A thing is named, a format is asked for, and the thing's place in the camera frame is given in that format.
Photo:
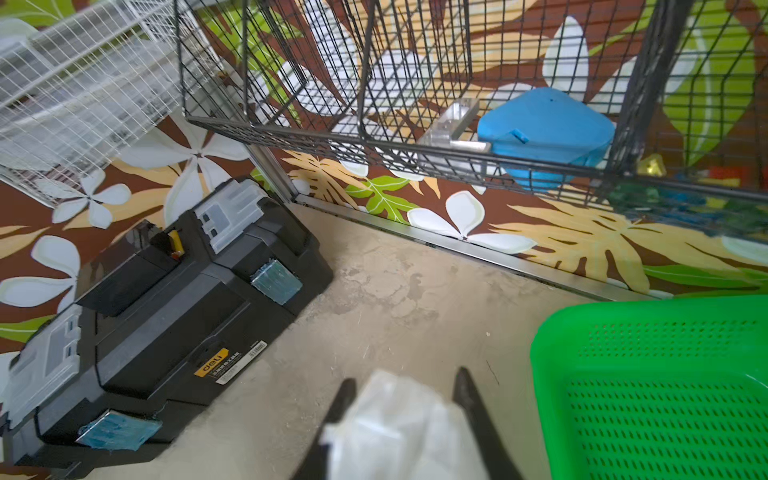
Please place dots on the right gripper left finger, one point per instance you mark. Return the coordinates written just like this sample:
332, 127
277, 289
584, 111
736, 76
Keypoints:
315, 464

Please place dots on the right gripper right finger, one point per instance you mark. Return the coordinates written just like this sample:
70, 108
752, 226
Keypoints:
495, 458

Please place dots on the white plastic bag red print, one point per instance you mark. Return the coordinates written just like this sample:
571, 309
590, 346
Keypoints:
398, 428

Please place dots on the green plastic basket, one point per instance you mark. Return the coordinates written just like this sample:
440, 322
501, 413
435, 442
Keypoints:
665, 389

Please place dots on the black toolbox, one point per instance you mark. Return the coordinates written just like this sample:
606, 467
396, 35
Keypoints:
163, 321

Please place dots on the blue object in basket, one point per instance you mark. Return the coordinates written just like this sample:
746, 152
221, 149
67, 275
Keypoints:
549, 138

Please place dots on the black wire basket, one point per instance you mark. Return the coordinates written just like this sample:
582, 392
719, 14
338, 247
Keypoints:
403, 84

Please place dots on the white wire basket left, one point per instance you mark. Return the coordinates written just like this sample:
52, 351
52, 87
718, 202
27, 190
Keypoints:
76, 90

